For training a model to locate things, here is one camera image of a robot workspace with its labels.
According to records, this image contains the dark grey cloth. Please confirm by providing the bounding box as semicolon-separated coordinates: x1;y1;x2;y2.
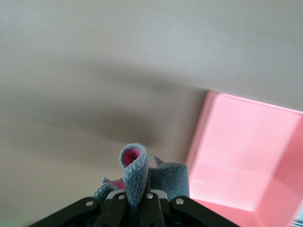
93;142;190;227

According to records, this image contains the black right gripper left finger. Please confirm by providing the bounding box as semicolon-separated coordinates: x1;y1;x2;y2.
96;192;131;227

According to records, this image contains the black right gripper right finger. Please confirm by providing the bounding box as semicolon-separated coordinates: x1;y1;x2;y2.
139;190;169;227

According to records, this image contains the large table cover mat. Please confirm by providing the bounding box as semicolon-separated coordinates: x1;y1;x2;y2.
0;0;303;227

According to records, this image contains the pink plastic bin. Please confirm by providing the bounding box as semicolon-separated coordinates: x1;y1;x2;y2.
185;91;303;227

